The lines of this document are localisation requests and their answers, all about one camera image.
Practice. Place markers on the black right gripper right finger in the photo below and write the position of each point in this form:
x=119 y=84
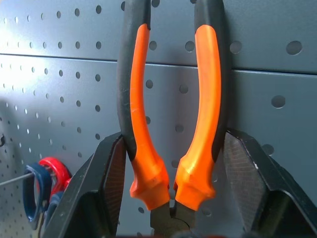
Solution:
x=272 y=188

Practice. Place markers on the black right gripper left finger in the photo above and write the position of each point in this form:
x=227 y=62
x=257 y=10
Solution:
x=81 y=198

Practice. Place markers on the orange and black pliers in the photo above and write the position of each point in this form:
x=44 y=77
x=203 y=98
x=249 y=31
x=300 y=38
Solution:
x=138 y=111

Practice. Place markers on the red tape roll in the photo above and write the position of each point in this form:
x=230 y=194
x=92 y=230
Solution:
x=58 y=173

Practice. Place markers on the metal pegboard hook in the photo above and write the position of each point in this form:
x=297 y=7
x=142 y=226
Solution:
x=15 y=180

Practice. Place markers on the black pegboard hook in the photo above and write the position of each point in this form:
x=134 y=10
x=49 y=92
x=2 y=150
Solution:
x=2 y=141

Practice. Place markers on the grey metal pegboard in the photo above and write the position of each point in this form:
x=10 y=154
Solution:
x=62 y=81

